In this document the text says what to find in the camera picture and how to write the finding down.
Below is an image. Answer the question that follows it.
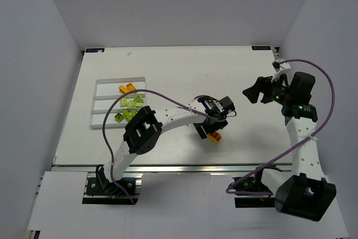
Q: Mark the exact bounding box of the orange curved lego brick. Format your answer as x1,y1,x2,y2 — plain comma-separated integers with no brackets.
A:
207,132,222,143

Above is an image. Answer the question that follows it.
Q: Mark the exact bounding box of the light green lego brick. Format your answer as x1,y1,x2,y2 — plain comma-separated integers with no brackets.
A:
133,95,144,104
119,98,128,107

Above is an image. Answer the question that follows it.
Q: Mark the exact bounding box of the small dark green lego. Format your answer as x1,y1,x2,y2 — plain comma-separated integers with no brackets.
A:
114,113,124,123

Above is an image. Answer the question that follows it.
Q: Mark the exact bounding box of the pale green lego brick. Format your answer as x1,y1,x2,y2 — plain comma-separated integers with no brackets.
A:
126,101,135,108

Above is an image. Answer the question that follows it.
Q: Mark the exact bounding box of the long orange lego brick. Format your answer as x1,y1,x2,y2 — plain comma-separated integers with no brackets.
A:
119,85,128,93

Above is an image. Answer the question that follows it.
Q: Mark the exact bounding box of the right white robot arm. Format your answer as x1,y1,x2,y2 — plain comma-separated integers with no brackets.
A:
238,72,337,222

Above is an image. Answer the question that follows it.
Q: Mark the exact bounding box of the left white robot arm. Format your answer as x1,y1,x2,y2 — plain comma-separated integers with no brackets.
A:
96,96,235,194

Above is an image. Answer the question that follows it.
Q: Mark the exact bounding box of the right blue label sticker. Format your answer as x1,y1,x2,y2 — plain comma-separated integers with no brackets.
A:
251,45,271,51

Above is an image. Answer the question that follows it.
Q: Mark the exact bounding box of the blue label sticker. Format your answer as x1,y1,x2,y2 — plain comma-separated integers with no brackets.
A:
251,45,271,51
85,48,105,53

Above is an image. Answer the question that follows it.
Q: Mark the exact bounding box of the white compartment tray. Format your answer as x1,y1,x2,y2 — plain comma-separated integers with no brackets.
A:
90,77,147,129

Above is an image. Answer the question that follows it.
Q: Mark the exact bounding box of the left blue label sticker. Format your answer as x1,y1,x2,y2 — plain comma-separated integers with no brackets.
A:
85,48,105,53

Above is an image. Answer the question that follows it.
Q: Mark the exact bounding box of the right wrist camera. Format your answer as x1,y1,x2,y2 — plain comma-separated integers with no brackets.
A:
271,58,291,82

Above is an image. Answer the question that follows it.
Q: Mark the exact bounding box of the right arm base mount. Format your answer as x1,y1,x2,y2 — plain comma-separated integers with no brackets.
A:
231,171,275,208

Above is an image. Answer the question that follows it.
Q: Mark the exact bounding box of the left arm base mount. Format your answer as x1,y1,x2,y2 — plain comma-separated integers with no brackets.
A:
82,165,140,205

